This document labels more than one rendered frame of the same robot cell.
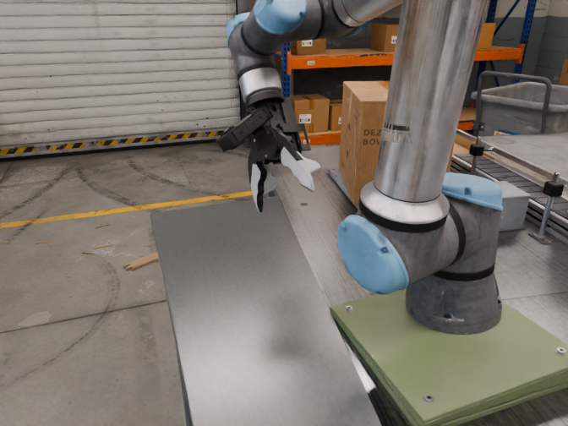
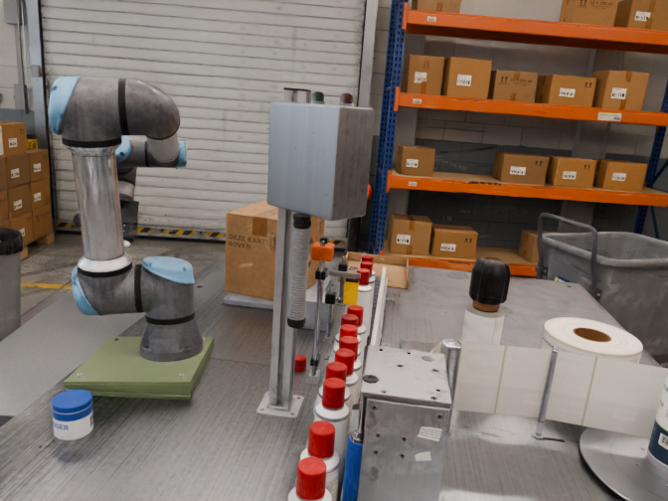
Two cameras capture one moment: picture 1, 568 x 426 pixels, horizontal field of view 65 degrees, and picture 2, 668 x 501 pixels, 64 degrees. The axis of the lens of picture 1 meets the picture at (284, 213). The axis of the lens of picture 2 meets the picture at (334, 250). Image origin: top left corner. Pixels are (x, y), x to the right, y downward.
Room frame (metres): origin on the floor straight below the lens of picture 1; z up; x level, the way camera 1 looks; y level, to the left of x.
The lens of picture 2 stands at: (-0.43, -1.01, 1.48)
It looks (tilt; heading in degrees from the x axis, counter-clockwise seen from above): 15 degrees down; 17
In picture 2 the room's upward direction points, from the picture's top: 4 degrees clockwise
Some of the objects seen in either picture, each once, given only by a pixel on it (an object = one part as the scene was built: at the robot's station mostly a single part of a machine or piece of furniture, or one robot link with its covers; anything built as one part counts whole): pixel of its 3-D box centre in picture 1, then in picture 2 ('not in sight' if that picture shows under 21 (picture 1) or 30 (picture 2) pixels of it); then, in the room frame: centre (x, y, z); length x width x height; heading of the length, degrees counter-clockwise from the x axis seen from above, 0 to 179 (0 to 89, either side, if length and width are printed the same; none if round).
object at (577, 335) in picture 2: not in sight; (585, 364); (0.81, -1.24, 0.95); 0.20 x 0.20 x 0.14
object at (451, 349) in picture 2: not in sight; (445, 388); (0.52, -0.96, 0.97); 0.05 x 0.05 x 0.19
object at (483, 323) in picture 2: not in sight; (482, 323); (0.75, -1.01, 1.03); 0.09 x 0.09 x 0.30
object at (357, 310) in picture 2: not in sight; (351, 353); (0.56, -0.76, 0.98); 0.05 x 0.05 x 0.20
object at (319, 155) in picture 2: not in sight; (319, 158); (0.50, -0.68, 1.38); 0.17 x 0.10 x 0.19; 66
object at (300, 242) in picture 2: not in sight; (298, 271); (0.44, -0.68, 1.18); 0.04 x 0.04 x 0.21
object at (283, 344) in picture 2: not in sight; (288, 259); (0.55, -0.61, 1.16); 0.04 x 0.04 x 0.67; 10
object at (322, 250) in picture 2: not in sight; (332, 313); (0.60, -0.70, 1.05); 0.10 x 0.04 x 0.33; 100
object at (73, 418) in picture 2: not in sight; (73, 414); (0.30, -0.29, 0.86); 0.07 x 0.07 x 0.07
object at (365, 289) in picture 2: not in sight; (360, 308); (0.82, -0.71, 0.98); 0.05 x 0.05 x 0.20
